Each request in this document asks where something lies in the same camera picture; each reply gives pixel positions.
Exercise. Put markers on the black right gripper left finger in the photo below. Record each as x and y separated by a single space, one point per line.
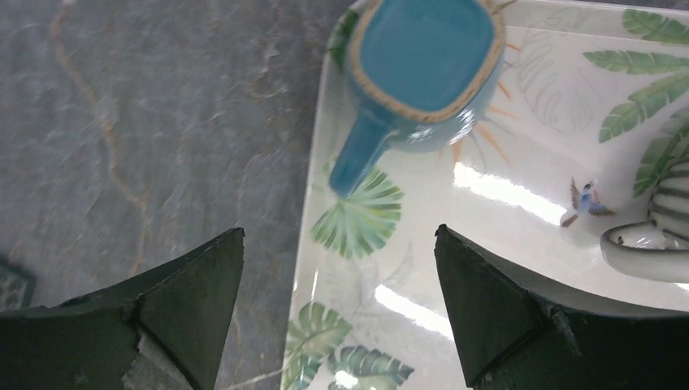
162 329

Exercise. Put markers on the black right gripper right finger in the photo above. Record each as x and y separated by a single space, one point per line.
517 329

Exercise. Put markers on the white striped mug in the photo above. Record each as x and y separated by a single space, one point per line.
657 247

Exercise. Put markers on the light blue mug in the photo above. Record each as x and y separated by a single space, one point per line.
421 73

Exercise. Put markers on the floral white tray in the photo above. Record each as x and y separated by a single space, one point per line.
591 105

